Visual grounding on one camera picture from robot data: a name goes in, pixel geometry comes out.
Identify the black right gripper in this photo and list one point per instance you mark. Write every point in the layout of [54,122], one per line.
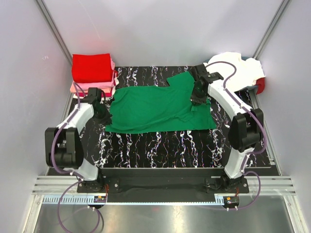
[195,101]

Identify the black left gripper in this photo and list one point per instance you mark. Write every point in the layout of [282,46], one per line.
[107,119]

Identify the green t shirt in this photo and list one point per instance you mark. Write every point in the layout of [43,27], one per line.
[149,109]

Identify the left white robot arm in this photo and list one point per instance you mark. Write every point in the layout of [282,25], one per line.
[63,146]

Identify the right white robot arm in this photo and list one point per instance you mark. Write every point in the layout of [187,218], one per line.
[246,128]

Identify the folded pink t shirt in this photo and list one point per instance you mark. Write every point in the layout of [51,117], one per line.
[101,85]

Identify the folded peach t shirt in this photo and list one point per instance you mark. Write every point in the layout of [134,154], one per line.
[83,90]

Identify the folded red t shirt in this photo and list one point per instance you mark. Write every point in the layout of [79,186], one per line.
[92,68]

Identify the crumpled white t shirt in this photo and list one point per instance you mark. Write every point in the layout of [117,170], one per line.
[247,72]

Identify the black marbled table mat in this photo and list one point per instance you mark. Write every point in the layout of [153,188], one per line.
[180,149]

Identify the crumpled red t shirt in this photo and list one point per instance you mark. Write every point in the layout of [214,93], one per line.
[259,85]

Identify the left small circuit board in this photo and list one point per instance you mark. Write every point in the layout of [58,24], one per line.
[100,199]

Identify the small circuit board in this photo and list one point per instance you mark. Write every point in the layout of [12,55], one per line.
[100,199]
[233,200]

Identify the right small circuit board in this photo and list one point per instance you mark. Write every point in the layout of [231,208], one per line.
[233,200]

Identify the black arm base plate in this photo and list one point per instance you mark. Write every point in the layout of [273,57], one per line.
[152,185]

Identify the aluminium front rail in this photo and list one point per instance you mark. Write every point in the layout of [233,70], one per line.
[63,189]

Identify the left aluminium frame post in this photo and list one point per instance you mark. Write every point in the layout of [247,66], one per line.
[53,28]

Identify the aluminium frame post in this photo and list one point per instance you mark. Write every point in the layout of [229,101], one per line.
[53,28]
[271,27]

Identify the right aluminium frame post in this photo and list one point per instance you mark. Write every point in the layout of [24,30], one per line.
[271,27]

